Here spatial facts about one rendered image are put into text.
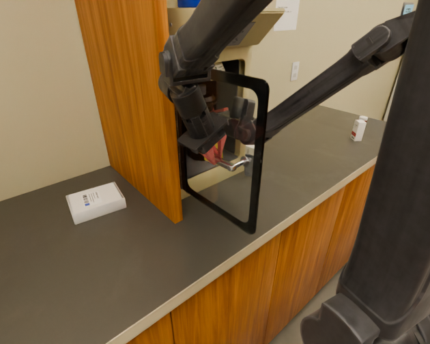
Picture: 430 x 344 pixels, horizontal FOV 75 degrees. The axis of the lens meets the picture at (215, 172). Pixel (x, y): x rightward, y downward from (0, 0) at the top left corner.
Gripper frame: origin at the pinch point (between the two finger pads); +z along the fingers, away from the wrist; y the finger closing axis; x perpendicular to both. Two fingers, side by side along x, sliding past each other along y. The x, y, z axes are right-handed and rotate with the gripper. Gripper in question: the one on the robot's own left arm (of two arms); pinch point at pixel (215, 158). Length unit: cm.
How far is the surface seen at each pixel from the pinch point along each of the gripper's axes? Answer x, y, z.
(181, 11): -15.7, -15.8, -25.5
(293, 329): 9, 4, 130
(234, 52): -21.7, -32.9, -5.2
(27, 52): -66, 10, -24
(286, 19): -62, -111, 24
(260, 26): -13.8, -37.8, -11.2
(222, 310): 6, 23, 47
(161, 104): -14.6, -0.4, -11.3
